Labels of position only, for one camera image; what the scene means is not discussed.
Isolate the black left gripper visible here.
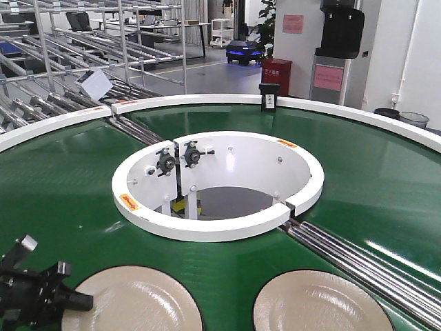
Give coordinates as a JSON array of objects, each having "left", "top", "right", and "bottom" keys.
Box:
[{"left": 1, "top": 261, "right": 94, "bottom": 330}]

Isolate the beige plate black rim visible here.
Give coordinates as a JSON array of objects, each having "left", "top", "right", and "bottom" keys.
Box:
[
  {"left": 61, "top": 265, "right": 204, "bottom": 330},
  {"left": 253, "top": 270, "right": 394, "bottom": 330}
]

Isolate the white trolley shelf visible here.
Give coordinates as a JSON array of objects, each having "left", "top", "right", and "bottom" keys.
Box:
[{"left": 209, "top": 18, "right": 234, "bottom": 48}]

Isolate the metal roller strip left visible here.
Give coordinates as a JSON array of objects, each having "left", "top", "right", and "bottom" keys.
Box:
[{"left": 106, "top": 115, "right": 164, "bottom": 146}]

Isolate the metal roller strip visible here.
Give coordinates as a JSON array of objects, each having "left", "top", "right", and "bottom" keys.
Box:
[
  {"left": 279, "top": 219, "right": 440, "bottom": 330},
  {"left": 106, "top": 115, "right": 164, "bottom": 146}
]

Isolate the white box on rack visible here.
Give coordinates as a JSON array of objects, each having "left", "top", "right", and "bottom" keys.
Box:
[{"left": 74, "top": 68, "right": 113, "bottom": 101}]

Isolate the metal roller flow rack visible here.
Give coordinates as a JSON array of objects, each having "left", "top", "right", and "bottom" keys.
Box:
[{"left": 0, "top": 0, "right": 189, "bottom": 135}]

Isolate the black sensor box on rim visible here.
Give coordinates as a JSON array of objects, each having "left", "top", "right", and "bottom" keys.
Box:
[{"left": 259, "top": 83, "right": 280, "bottom": 112}]

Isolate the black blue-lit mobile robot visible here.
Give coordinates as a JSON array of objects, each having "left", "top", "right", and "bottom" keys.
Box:
[{"left": 226, "top": 40, "right": 261, "bottom": 66}]

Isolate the red cabinet box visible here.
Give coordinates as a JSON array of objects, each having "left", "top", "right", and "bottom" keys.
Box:
[{"left": 261, "top": 58, "right": 292, "bottom": 97}]

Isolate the green potted plant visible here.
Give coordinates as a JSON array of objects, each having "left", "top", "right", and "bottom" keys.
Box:
[{"left": 252, "top": 0, "right": 276, "bottom": 60}]

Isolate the metal roller strip right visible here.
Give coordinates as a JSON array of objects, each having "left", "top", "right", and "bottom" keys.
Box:
[{"left": 279, "top": 219, "right": 440, "bottom": 330}]

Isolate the dark waste bin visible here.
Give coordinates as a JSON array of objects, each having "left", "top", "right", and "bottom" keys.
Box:
[{"left": 373, "top": 108, "right": 400, "bottom": 120}]

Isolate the black water dispenser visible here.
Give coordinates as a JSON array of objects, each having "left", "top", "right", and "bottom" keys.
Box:
[{"left": 309, "top": 1, "right": 365, "bottom": 105}]

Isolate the grey waste bin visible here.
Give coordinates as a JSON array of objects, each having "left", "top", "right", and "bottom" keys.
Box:
[{"left": 400, "top": 112, "right": 429, "bottom": 129}]

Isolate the white outer conveyor rim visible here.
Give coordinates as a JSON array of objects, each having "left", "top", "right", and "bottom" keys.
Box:
[{"left": 1, "top": 94, "right": 440, "bottom": 152}]

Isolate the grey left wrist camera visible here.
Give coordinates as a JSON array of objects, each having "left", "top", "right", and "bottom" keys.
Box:
[{"left": 1, "top": 234, "right": 38, "bottom": 271}]

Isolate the white inner conveyor ring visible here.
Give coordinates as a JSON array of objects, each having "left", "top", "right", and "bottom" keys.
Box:
[{"left": 111, "top": 130, "right": 325, "bottom": 243}]

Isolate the pink wall notice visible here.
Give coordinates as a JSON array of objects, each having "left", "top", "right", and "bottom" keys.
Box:
[{"left": 282, "top": 14, "right": 304, "bottom": 34}]

